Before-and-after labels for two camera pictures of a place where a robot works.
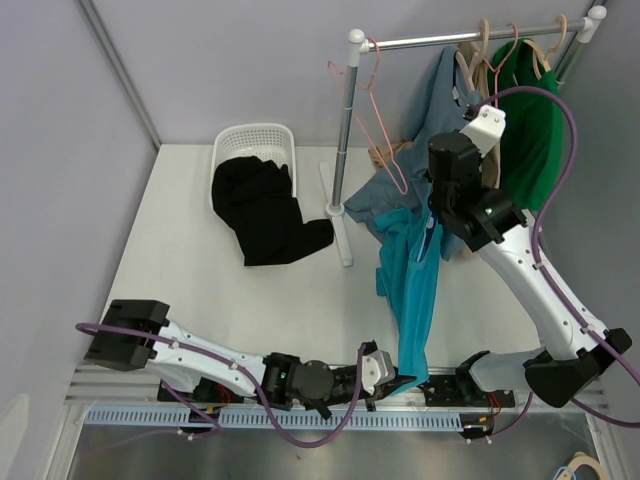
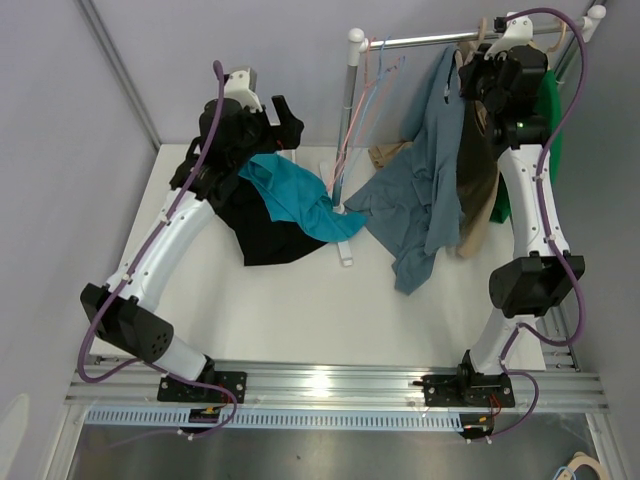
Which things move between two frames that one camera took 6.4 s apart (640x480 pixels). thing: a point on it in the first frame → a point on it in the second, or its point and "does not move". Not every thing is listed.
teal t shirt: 409,249 → 296,194
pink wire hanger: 363,106 → 368,83
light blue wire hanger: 429,225 → 380,76
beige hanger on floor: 581,458 does not move
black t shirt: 254,199 does not move
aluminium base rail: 139,388 does not move
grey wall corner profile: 101,34 does not move
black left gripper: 385,390 → 285,136
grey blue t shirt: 405,186 does not move
